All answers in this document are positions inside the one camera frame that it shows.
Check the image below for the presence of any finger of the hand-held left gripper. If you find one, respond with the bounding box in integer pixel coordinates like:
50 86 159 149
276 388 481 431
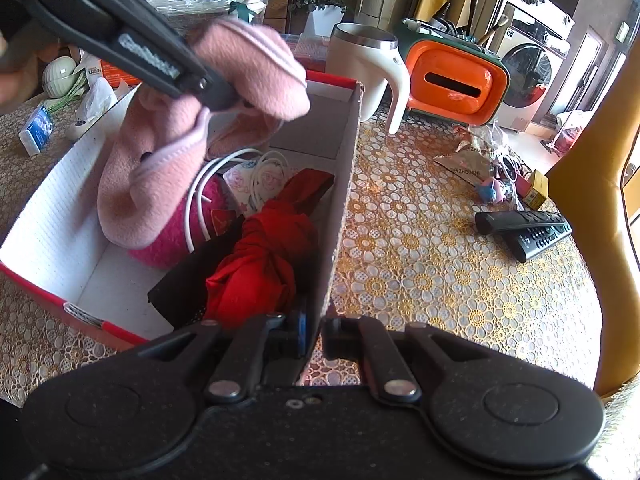
179 67 242 112

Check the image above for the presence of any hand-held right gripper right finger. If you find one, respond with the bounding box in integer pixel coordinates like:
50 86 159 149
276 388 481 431
321 315 483 405

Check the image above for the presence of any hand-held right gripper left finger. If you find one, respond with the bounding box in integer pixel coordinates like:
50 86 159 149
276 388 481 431
137 309 309 405

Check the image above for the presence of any red knotted cloth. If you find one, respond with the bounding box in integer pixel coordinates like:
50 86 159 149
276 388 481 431
204 170 335 328

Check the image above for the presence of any printed face mask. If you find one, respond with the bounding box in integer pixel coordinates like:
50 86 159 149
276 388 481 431
222 152 296 216

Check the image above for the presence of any black cloth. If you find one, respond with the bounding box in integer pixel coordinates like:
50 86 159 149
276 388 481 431
147 230 246 331

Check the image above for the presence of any pink fleece cloth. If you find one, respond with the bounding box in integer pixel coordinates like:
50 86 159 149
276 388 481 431
96 19 312 250

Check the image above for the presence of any pink fuzzy plush ball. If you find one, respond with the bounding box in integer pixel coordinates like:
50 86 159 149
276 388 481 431
127 149 256 268

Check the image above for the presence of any red cardboard box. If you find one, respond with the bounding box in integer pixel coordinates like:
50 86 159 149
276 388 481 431
0 69 365 361

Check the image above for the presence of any person's left hand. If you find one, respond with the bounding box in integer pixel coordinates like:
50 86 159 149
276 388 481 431
0 42 66 116

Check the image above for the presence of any orange tissue box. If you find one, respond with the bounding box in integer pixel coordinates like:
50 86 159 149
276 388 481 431
82 55 143 88

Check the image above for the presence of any white paper tissue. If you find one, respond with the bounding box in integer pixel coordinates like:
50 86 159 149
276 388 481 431
75 77 118 128

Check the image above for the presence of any green ribbon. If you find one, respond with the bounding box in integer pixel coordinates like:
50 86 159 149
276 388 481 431
227 0 256 22

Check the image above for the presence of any green knitted cloth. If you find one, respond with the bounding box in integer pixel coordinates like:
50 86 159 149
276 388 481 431
45 72 88 113

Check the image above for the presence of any clear flat plastic box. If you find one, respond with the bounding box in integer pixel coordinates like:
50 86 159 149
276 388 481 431
295 32 333 73

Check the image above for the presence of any gold patterned tablecloth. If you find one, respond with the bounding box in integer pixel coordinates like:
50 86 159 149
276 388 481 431
0 95 603 406

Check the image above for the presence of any white plant pot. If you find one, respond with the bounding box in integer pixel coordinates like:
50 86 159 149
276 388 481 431
305 5 346 38

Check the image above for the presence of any blue tissue pack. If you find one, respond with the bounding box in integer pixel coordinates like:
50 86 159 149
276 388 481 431
19 106 54 157

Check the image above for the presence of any white mug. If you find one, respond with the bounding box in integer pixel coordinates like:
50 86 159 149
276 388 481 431
327 22 412 135

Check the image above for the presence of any small blue pink toy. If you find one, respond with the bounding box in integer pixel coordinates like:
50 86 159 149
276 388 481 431
475 180 506 204

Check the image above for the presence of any small yellow box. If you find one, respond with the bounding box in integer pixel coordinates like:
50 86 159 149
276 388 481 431
517 170 549 208

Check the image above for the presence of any paint brush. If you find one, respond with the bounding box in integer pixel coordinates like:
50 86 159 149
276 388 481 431
465 0 483 36
477 15 510 46

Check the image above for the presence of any white mop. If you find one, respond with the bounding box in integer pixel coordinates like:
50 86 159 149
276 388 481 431
542 110 591 153

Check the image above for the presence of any washing machine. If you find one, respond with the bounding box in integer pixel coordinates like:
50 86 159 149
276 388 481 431
492 0 573 131

